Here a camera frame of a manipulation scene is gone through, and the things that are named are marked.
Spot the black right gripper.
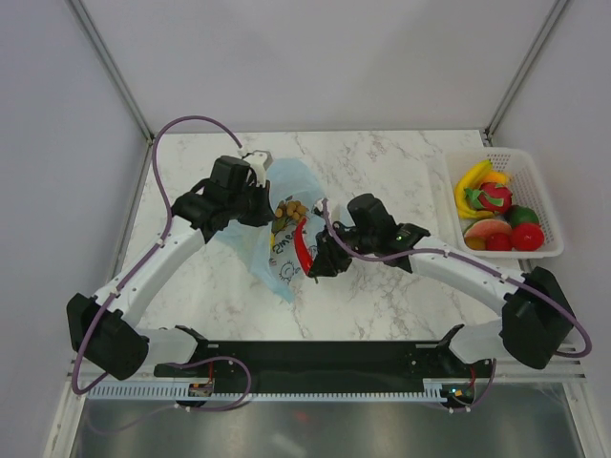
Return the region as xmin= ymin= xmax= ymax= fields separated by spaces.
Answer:
xmin=308 ymin=221 xmax=377 ymax=278

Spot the brown fake longan bunch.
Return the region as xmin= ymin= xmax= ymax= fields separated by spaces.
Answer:
xmin=270 ymin=200 xmax=309 ymax=245

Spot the light blue plastic bag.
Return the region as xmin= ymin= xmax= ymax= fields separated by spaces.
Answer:
xmin=217 ymin=158 xmax=325 ymax=302

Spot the red fake chili pepper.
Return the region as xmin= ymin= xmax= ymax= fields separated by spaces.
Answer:
xmin=294 ymin=218 xmax=314 ymax=277

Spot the yellow fake banana bunch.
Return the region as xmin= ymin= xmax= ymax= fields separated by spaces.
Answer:
xmin=453 ymin=159 xmax=494 ymax=219

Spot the small red fake fruit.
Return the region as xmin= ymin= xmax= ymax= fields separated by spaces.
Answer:
xmin=486 ymin=233 xmax=513 ymax=251

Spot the green fake mango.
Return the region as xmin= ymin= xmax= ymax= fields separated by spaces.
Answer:
xmin=503 ymin=205 xmax=540 ymax=228

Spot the red fake apple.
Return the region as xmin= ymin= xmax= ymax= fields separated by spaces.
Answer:
xmin=511 ymin=222 xmax=545 ymax=252

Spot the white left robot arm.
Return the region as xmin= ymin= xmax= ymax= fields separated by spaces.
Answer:
xmin=67 ymin=151 xmax=274 ymax=381

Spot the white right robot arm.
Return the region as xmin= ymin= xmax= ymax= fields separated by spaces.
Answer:
xmin=307 ymin=194 xmax=582 ymax=376

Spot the fake watermelon slice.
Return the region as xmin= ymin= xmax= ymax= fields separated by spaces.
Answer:
xmin=463 ymin=219 xmax=513 ymax=239

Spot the red fake dragon fruit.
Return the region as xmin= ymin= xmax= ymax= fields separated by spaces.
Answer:
xmin=465 ymin=182 xmax=513 ymax=214

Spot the orange fake peach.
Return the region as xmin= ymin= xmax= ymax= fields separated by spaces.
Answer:
xmin=483 ymin=170 xmax=511 ymax=186

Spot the white plastic fruit basket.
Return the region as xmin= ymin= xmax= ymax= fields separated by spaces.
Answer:
xmin=445 ymin=147 xmax=564 ymax=260

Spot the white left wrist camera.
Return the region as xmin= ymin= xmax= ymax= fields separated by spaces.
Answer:
xmin=238 ymin=148 xmax=273 ymax=187

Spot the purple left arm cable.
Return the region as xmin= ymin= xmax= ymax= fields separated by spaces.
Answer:
xmin=71 ymin=114 xmax=253 ymax=412

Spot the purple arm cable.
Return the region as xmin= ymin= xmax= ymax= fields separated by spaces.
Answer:
xmin=321 ymin=198 xmax=592 ymax=414
xmin=71 ymin=114 xmax=253 ymax=412

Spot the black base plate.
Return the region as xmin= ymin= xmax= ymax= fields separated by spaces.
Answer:
xmin=152 ymin=339 xmax=495 ymax=395

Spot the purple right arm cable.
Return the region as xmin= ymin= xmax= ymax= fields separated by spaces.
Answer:
xmin=321 ymin=198 xmax=592 ymax=414

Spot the white slotted cable duct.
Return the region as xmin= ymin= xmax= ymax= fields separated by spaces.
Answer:
xmin=87 ymin=381 xmax=447 ymax=403

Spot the left aluminium corner post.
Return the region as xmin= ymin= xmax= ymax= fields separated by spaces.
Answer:
xmin=65 ymin=0 xmax=155 ymax=145

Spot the aluminium corner post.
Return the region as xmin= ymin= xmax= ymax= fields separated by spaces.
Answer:
xmin=480 ymin=0 xmax=572 ymax=147
xmin=65 ymin=0 xmax=155 ymax=145

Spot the right aluminium corner post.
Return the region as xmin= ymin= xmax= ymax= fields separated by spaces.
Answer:
xmin=480 ymin=0 xmax=572 ymax=147

